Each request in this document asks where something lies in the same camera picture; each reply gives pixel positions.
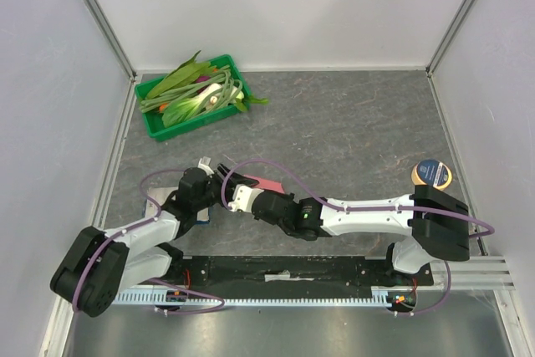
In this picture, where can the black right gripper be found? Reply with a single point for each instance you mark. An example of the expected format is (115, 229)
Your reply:
(278, 208)

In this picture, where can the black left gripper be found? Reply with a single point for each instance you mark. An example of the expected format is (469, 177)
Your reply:
(235, 178)

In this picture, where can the pink paper box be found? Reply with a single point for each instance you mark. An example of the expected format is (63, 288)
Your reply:
(265, 184)

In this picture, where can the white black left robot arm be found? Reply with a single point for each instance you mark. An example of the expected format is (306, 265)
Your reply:
(100, 264)

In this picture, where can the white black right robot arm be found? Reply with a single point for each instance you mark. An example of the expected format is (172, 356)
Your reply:
(432, 224)

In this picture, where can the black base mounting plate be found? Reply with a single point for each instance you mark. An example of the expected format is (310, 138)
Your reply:
(361, 271)

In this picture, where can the blue white book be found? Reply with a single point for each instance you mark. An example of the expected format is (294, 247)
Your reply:
(159, 194)

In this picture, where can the bok choy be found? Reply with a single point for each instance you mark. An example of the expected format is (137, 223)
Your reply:
(182, 110)

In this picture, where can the white radish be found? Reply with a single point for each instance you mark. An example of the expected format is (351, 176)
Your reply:
(212, 93)

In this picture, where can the green long beans bundle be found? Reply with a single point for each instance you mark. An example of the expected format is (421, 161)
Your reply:
(221, 76)

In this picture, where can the green plastic tray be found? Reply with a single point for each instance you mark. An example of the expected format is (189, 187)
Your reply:
(153, 120)

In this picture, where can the green leafy vegetable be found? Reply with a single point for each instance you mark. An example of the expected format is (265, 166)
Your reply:
(187, 73)

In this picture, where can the yellow masking tape roll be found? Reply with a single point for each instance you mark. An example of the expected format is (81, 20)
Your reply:
(432, 172)

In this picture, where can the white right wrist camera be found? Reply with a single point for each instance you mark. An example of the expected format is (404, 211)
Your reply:
(243, 199)

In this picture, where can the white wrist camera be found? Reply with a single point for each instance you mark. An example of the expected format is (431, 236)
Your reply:
(243, 199)
(204, 164)

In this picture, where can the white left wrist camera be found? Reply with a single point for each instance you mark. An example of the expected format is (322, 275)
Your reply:
(204, 164)

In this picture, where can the light blue cable duct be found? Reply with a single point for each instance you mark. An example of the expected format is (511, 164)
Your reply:
(164, 297)

